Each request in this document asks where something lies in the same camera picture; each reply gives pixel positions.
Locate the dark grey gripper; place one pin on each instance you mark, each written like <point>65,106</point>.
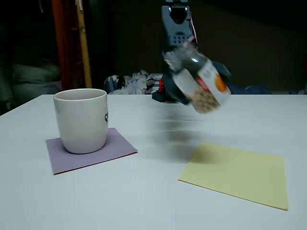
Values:
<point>173,89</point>

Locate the glass jar of beans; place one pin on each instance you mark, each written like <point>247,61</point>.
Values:
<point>204,81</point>

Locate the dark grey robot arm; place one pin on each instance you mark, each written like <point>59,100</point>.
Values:
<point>175,26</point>

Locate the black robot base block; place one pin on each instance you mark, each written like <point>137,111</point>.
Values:
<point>159,97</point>

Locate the red table clamp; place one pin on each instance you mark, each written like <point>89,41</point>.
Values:
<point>160,86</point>

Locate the patterned blue grey bedsheet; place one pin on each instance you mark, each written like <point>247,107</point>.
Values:
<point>134,82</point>

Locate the yellow paper square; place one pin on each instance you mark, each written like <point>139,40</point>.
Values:
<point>239,175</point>

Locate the purple paper square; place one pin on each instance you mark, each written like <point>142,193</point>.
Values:
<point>115,148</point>

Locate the bamboo pole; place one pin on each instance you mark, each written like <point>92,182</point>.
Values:
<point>84,48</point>

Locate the white ceramic mug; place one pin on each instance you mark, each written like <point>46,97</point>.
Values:
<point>81,119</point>

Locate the grey folded bedding bundle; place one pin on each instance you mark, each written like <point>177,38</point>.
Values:
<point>31,76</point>

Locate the red-brown wooden post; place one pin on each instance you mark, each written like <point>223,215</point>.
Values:
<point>66,48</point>

